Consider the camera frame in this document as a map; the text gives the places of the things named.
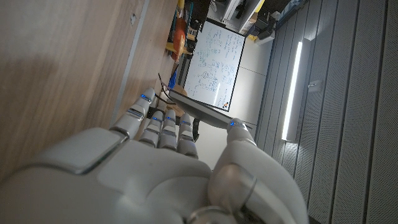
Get orange and teal toy plane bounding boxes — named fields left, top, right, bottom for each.
left=165, top=17, right=197, bottom=63

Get black flat computer monitor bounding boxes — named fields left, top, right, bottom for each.
left=168, top=88, right=253, bottom=130

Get whiteboard with black frame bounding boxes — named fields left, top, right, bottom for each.
left=183, top=18, right=247, bottom=113

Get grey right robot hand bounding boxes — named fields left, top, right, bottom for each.
left=0, top=87, right=310, bottom=224

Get brown cardboard sheet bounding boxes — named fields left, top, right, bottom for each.
left=173, top=83, right=188, bottom=97

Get long white ceiling light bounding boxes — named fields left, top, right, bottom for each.
left=281, top=41, right=304, bottom=141

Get blue plastic bin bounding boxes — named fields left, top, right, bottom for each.
left=167, top=70, right=178, bottom=90

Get white storage cabinet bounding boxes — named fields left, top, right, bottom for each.
left=223, top=0, right=266, bottom=34

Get long clear tape strip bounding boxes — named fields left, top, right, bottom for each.
left=109, top=0, right=150, bottom=128

